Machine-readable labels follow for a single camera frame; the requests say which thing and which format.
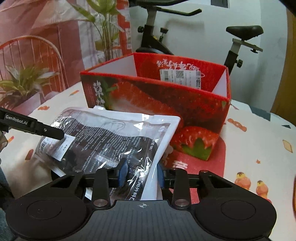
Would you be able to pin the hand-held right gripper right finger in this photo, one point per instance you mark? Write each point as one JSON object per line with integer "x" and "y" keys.
{"x": 161, "y": 176}

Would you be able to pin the black exercise bike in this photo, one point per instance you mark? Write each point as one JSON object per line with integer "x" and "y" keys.
{"x": 150, "y": 37}

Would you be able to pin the clear packet of black masks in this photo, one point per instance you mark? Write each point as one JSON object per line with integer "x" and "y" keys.
{"x": 104, "y": 139}

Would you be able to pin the pink printed backdrop cloth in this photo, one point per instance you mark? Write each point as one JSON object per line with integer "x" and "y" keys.
{"x": 34, "y": 64}

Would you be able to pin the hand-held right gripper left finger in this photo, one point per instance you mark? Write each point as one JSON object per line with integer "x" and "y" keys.
{"x": 122, "y": 173}

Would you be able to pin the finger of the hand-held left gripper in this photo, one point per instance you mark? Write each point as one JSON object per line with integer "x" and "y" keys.
{"x": 52, "y": 133}

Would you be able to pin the wooden door frame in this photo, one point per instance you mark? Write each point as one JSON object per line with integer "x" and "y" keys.
{"x": 285, "y": 69}

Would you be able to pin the red strawberry print box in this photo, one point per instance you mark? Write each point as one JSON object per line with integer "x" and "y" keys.
{"x": 150, "y": 99}

